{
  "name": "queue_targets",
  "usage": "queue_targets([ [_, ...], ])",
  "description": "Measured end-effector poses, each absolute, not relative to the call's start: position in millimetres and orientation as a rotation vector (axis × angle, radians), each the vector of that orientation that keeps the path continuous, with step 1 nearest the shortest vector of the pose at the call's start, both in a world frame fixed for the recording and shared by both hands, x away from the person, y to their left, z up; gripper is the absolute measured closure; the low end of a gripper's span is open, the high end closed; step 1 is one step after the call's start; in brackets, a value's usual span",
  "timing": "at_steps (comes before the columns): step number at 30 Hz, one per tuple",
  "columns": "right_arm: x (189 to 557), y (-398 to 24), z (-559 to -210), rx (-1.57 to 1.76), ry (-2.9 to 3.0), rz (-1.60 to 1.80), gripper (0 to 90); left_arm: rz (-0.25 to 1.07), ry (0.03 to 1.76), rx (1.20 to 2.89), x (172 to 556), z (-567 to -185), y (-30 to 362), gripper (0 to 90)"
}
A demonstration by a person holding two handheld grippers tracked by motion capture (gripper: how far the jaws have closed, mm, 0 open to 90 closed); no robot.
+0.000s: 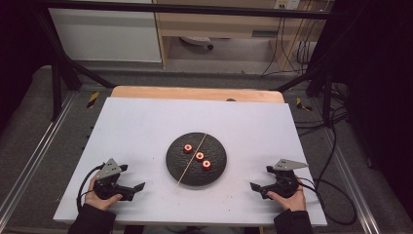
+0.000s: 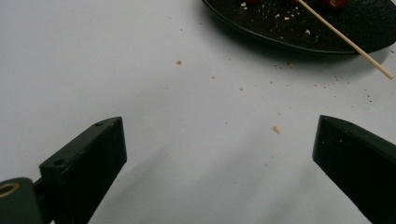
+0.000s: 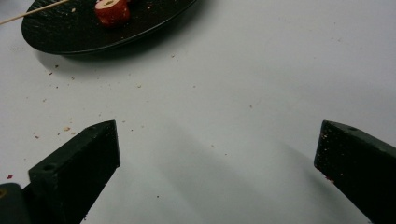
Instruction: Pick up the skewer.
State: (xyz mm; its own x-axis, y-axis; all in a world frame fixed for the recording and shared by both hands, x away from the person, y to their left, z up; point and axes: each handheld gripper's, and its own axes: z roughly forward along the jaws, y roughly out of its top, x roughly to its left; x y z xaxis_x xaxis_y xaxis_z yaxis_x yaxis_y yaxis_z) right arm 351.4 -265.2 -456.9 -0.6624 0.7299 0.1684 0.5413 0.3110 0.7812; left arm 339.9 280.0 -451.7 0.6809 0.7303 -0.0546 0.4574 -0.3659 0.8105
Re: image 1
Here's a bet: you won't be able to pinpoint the white wall socket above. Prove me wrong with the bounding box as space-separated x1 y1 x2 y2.
273 0 302 11

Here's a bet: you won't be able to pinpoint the yellow black tape strip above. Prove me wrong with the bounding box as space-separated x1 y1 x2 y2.
295 97 314 112
86 91 100 109

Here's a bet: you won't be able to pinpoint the person's left hand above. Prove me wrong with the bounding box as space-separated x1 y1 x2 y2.
85 175 124 212

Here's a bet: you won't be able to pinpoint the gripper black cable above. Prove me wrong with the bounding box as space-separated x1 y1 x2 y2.
76 164 105 213
295 175 358 226

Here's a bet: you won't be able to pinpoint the black round plate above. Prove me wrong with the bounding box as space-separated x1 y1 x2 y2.
166 132 228 187

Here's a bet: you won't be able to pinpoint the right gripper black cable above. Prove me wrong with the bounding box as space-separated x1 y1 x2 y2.
295 175 358 226

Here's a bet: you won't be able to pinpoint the white board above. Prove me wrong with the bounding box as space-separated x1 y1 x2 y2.
53 97 328 227

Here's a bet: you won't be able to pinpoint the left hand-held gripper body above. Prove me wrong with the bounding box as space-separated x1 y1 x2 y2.
94 158 135 202

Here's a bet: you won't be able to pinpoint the person's right hand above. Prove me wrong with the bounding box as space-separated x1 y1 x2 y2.
266 176 308 213

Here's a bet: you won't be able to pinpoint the aluminium rail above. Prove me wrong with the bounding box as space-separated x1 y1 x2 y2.
319 129 382 234
0 93 78 222

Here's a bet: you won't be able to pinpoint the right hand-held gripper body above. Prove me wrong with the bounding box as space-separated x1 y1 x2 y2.
260 158 309 199

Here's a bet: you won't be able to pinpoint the thin wooden skewer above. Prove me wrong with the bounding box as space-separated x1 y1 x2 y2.
175 133 208 187

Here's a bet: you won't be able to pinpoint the hanging black cables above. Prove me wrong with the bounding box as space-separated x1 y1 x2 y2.
260 16 315 78

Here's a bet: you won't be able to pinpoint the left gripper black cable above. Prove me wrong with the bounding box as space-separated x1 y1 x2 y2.
76 164 105 213

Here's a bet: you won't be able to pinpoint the black floor cables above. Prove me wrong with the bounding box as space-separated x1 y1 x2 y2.
293 81 351 137

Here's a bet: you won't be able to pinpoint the white power strip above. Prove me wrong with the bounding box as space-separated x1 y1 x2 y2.
178 35 214 51

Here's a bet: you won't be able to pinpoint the light wooden desk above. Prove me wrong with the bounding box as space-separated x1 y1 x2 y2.
152 0 329 71

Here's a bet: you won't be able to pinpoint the white cabinet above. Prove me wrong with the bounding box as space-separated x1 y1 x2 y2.
48 0 163 63

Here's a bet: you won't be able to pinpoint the wooden table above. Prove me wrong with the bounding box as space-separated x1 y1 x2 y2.
110 85 285 104

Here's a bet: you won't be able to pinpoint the black metal frame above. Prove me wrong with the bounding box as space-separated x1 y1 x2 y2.
32 0 368 122

